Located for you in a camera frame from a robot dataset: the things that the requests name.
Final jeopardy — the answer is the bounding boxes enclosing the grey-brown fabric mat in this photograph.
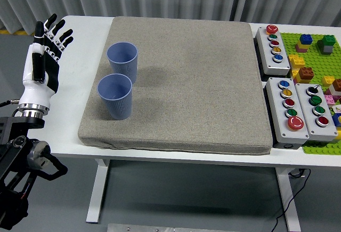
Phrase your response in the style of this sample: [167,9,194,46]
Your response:
[77,15,274,156]

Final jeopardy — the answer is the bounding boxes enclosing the green studded baseplate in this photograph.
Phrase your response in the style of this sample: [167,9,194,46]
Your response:
[281,31,341,156]

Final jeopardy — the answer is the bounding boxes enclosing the grey box black selector knob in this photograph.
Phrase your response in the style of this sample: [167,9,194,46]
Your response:
[295,83,338,142]

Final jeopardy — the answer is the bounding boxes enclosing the grey box large red button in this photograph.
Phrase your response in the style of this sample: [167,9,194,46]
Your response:
[265,77,310,145]

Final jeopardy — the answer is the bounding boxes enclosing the blue ribbed plastic cup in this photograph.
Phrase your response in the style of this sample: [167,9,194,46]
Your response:
[97,73,133,121]
[106,42,139,84]

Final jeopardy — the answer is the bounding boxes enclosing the dark green toy brick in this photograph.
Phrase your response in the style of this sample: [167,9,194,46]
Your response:
[316,35,336,49]

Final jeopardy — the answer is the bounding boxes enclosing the black floor cable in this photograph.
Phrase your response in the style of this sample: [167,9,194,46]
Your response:
[271,168,312,232]

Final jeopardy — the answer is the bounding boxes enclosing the grey five-button control box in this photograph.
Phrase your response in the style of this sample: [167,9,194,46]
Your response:
[255,24,291,77]

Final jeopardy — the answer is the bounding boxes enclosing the white table leg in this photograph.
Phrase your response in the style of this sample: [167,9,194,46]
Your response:
[275,166,302,232]
[85,158,110,223]

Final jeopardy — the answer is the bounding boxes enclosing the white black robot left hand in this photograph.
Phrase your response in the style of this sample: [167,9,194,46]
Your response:
[19,13,74,109]

